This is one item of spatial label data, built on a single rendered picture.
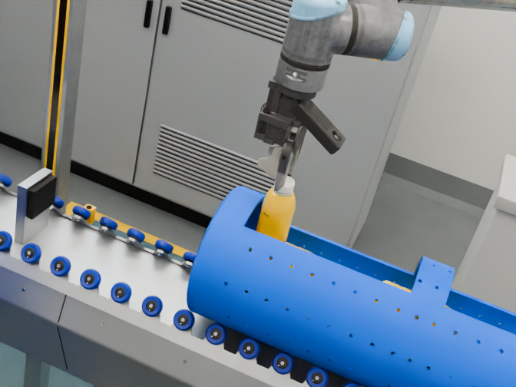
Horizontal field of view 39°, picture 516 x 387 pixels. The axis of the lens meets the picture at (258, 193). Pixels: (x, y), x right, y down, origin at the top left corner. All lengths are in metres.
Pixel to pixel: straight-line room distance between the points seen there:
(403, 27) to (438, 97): 2.99
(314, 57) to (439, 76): 3.01
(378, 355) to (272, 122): 0.47
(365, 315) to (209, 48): 1.99
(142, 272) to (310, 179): 1.60
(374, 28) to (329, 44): 0.08
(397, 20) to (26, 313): 1.02
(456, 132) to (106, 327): 3.05
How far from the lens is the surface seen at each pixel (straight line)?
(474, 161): 4.41
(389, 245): 3.86
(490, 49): 4.20
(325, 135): 1.34
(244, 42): 3.10
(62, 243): 1.79
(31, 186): 1.70
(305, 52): 1.28
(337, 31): 1.27
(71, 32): 1.91
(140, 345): 1.63
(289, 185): 1.42
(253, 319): 1.45
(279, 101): 1.35
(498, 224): 2.20
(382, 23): 1.31
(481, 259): 2.26
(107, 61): 3.44
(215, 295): 1.44
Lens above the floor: 2.00
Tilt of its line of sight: 30 degrees down
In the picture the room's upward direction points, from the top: 15 degrees clockwise
